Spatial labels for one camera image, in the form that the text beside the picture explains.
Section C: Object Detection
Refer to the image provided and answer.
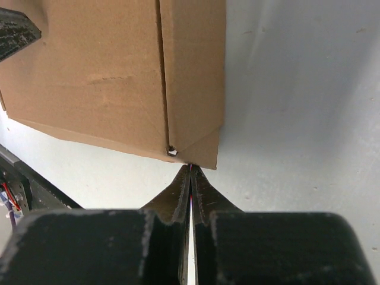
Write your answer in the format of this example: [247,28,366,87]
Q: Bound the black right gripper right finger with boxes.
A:
[191,165,245,284]

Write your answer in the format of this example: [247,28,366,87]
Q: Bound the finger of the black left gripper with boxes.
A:
[0,8,42,61]

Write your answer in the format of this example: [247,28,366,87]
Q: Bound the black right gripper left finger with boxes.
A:
[140,165,191,284]

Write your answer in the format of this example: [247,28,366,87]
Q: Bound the brown cardboard paper box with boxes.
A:
[1,1,226,169]

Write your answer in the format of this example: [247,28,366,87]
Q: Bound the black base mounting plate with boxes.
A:
[1,146,81,219]

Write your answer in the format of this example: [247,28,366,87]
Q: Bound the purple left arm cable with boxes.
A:
[2,195,18,231]

